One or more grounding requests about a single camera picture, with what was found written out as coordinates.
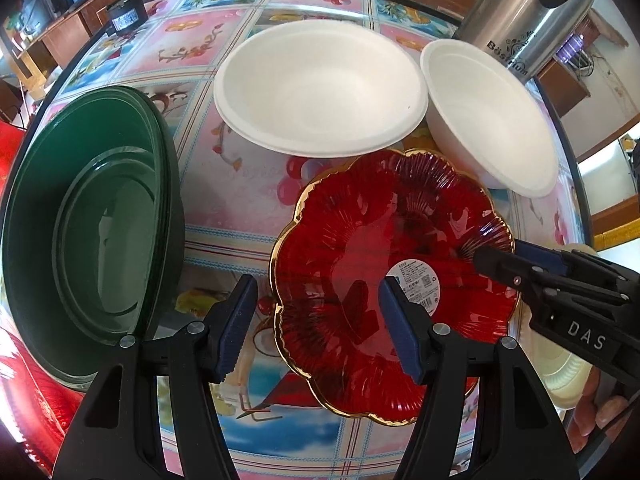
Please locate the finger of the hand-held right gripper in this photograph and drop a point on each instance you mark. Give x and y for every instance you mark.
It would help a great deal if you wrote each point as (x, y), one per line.
(540, 257)
(500, 262)

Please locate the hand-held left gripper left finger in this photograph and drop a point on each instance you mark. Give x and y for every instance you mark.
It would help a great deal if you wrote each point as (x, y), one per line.
(239, 327)

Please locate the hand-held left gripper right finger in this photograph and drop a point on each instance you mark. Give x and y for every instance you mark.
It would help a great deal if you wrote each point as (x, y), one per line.
(400, 330)

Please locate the cream paper plate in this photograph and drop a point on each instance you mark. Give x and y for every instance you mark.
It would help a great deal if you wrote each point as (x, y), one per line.
(560, 375)

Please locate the red glass plate gold rim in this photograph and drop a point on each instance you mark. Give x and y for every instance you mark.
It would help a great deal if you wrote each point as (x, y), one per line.
(350, 240)

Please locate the dark green plate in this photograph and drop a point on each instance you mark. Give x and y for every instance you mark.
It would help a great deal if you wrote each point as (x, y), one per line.
(35, 220)

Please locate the person's right hand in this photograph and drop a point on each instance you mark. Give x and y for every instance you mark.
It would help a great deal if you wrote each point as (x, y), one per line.
(595, 405)

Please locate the fruit print tablecloth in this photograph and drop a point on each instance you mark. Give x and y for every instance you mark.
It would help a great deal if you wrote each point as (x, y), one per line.
(210, 185)

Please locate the white paper bowl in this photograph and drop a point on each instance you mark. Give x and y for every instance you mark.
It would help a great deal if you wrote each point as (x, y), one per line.
(320, 90)
(480, 110)

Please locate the wooden side cabinet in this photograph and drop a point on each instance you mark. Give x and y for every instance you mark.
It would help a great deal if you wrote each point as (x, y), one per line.
(565, 87)

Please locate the red gift bag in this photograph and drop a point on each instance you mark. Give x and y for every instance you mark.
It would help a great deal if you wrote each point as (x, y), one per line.
(30, 410)

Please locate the black round container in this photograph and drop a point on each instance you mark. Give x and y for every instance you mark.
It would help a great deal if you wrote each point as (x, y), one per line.
(125, 15)

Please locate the wooden desk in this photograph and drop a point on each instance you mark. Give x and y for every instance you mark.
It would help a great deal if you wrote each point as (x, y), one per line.
(65, 30)

